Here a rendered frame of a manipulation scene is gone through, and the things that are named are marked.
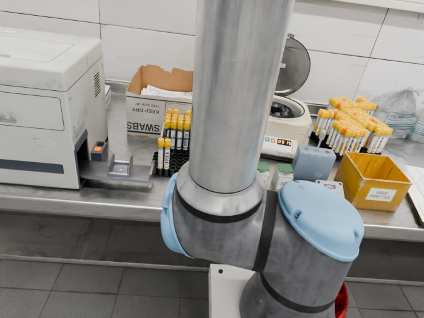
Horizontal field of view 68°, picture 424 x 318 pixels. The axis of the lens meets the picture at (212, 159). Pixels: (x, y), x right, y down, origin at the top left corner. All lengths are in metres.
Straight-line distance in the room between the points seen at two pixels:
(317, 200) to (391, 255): 1.42
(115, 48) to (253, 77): 1.07
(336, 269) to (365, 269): 1.26
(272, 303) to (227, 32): 0.37
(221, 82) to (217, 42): 0.04
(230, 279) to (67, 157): 0.45
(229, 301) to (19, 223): 1.28
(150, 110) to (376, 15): 0.90
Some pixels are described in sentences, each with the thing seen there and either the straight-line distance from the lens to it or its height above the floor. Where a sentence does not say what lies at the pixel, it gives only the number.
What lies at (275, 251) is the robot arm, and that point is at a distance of 0.42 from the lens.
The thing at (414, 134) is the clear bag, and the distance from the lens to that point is 1.48.
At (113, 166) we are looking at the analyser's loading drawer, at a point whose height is 0.92.
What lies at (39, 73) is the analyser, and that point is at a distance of 0.71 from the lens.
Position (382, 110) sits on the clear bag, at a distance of 1.39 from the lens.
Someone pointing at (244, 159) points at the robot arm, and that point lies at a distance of 0.34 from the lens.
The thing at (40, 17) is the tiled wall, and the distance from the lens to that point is 1.39.
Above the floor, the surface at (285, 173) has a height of 0.94.
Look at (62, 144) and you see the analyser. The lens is 0.77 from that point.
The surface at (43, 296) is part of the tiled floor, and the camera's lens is 1.75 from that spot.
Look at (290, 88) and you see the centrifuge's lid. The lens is 1.27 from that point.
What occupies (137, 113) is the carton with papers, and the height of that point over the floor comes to 0.95.
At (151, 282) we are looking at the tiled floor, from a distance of 1.71.
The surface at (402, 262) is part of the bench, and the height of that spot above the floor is 0.27.
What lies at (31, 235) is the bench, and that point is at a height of 0.27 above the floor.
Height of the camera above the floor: 1.39
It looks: 33 degrees down
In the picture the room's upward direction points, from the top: 8 degrees clockwise
